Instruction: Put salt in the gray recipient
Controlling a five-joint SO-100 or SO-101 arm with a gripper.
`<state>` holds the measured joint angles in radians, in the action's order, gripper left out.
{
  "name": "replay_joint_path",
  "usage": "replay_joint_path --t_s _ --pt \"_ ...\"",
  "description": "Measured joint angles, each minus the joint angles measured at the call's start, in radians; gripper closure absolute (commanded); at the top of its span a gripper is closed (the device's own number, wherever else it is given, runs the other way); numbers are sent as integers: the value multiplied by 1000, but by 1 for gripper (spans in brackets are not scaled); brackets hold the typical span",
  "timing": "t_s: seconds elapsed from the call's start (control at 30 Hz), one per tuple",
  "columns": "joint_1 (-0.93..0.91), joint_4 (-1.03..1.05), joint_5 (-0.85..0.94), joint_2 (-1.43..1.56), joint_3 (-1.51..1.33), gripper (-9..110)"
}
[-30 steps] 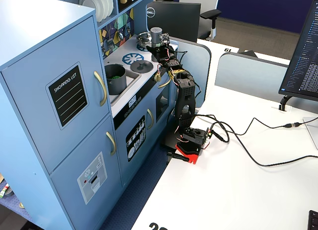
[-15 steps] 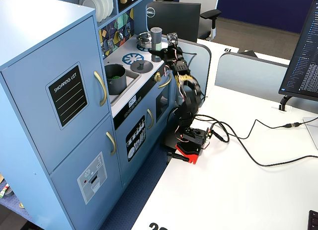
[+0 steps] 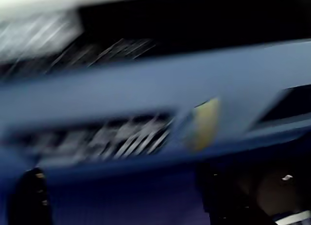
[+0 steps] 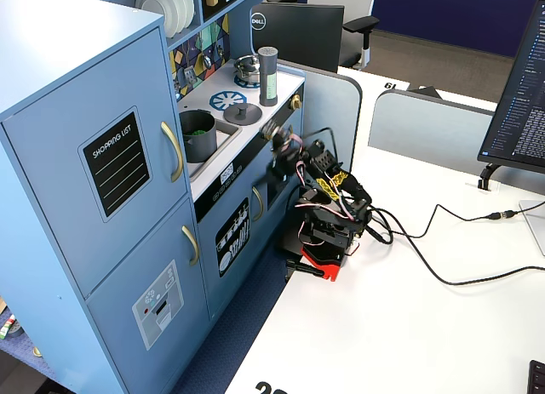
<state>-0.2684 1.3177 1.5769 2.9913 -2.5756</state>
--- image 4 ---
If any gray pot lid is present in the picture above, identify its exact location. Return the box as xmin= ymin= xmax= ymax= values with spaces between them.
xmin=222 ymin=103 xmax=264 ymax=126

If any white plate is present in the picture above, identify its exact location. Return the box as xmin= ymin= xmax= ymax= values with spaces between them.
xmin=181 ymin=0 xmax=197 ymax=29
xmin=135 ymin=0 xmax=174 ymax=37
xmin=163 ymin=0 xmax=187 ymax=33

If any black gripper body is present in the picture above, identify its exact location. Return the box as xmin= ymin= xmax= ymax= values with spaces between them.
xmin=272 ymin=131 xmax=306 ymax=162

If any curved gold fridge handle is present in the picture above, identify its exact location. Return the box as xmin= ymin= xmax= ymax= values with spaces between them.
xmin=160 ymin=121 xmax=185 ymax=183
xmin=181 ymin=226 xmax=200 ymax=267

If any fridge door with shopping list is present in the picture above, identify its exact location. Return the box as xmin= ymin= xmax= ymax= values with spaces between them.
xmin=1 ymin=26 xmax=192 ymax=300

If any light blue desk divider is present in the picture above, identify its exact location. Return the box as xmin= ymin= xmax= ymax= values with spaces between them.
xmin=368 ymin=89 xmax=498 ymax=174
xmin=272 ymin=58 xmax=364 ymax=186

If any black table clamp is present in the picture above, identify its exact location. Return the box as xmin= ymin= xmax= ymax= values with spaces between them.
xmin=285 ymin=259 xmax=324 ymax=280

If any gray plastic pot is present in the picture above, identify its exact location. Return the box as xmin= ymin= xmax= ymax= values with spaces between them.
xmin=178 ymin=109 xmax=218 ymax=164

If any steel pot with lid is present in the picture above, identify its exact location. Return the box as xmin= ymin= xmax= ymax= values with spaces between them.
xmin=233 ymin=54 xmax=261 ymax=83

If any gold dishwasher handle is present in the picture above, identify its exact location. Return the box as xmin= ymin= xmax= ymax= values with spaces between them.
xmin=250 ymin=186 xmax=264 ymax=223

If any silver laptop stand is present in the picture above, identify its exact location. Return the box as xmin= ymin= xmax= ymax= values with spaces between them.
xmin=518 ymin=197 xmax=545 ymax=257

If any long black cable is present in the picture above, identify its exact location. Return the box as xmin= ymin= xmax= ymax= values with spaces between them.
xmin=365 ymin=206 xmax=545 ymax=287

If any gray salt shaker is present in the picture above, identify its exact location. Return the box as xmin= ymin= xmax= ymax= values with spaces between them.
xmin=257 ymin=45 xmax=280 ymax=108

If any black cable with connector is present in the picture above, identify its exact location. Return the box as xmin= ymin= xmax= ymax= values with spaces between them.
xmin=365 ymin=202 xmax=545 ymax=246

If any fridge door with ice dispenser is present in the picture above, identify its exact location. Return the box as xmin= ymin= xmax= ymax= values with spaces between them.
xmin=84 ymin=196 xmax=212 ymax=394

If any black keyboard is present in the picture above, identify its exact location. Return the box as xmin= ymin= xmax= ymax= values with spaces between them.
xmin=527 ymin=359 xmax=545 ymax=394

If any metal slotted spatula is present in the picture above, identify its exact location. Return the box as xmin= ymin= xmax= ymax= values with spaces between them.
xmin=182 ymin=49 xmax=198 ymax=88

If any blue dishwasher door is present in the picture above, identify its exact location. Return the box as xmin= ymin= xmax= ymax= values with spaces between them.
xmin=196 ymin=172 xmax=267 ymax=323

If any black Dell monitor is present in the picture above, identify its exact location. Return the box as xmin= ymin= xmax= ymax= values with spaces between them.
xmin=250 ymin=2 xmax=345 ymax=74

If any monitor showing code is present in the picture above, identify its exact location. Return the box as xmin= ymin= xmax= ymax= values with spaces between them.
xmin=476 ymin=0 xmax=545 ymax=174

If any black and red robot base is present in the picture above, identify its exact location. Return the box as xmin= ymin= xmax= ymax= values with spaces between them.
xmin=276 ymin=214 xmax=363 ymax=283

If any blue wooden toy kitchen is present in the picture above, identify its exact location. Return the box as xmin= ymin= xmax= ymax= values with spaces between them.
xmin=0 ymin=0 xmax=307 ymax=394

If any black monitor mount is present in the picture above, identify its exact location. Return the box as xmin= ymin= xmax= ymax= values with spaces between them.
xmin=476 ymin=163 xmax=503 ymax=191

